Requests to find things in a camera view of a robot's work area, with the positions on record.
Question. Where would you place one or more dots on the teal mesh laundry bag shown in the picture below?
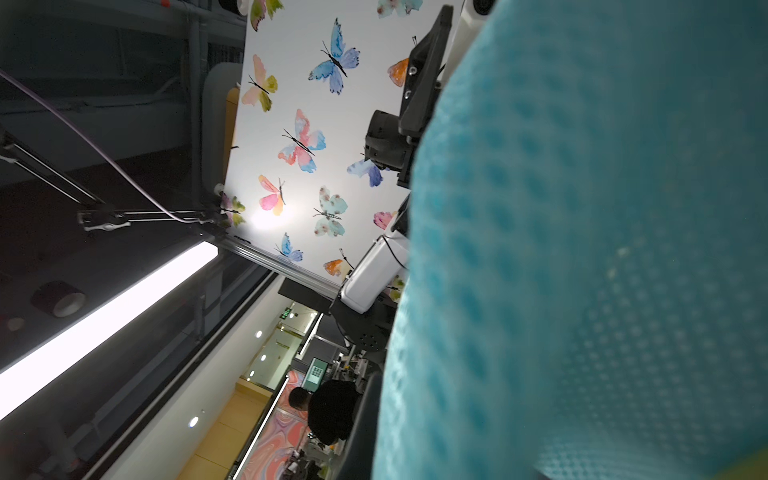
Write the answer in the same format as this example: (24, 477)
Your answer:
(587, 291)

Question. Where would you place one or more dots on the person in black clothes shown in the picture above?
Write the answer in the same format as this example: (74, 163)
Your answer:
(331, 409)

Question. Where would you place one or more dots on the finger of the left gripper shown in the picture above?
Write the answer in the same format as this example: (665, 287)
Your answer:
(420, 91)

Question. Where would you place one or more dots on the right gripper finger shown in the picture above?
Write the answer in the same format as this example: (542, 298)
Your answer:
(357, 461)

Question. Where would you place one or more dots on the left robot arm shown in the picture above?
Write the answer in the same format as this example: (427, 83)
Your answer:
(362, 313)

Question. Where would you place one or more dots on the ceiling light strip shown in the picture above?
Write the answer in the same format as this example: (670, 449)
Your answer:
(26, 377)

